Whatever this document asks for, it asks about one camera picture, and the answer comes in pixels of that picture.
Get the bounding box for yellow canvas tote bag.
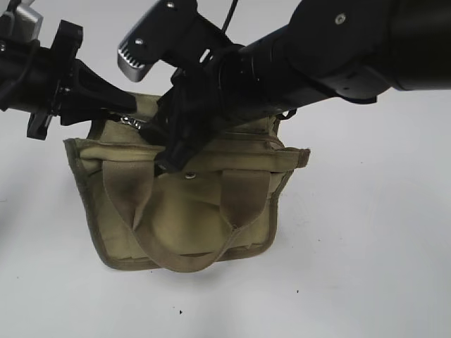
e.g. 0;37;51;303
64;94;310;273

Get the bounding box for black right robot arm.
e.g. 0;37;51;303
156;1;450;172

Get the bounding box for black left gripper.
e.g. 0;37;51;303
27;20;137;140

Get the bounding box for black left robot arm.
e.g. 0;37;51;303
1;20;137;140

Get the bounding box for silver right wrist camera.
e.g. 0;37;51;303
118;1;197;82

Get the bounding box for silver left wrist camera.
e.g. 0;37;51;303
1;0;43;43

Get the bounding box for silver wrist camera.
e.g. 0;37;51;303
1;0;43;43
118;1;197;82

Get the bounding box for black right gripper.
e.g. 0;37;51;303
154;42;282;175

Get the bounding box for silver metal zipper pull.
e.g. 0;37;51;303
120;116;144;130

